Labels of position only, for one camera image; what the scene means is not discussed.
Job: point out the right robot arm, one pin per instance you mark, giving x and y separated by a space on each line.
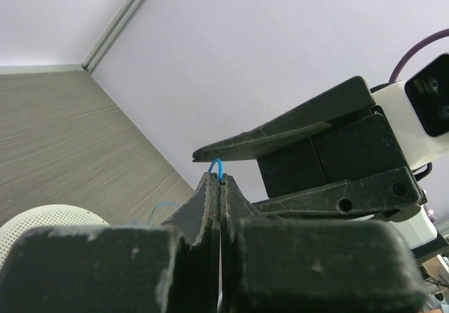
426 232

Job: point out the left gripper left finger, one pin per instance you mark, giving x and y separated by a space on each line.
171 267

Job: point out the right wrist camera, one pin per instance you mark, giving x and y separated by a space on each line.
417 111

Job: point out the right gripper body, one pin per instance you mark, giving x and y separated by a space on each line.
358 147

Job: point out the white cable spool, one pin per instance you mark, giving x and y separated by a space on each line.
44 216

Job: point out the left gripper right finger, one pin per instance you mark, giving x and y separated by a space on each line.
280 265

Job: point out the aluminium rail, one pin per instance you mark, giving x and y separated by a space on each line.
111 34

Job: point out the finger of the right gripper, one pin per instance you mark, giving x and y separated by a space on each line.
392 196
312 117

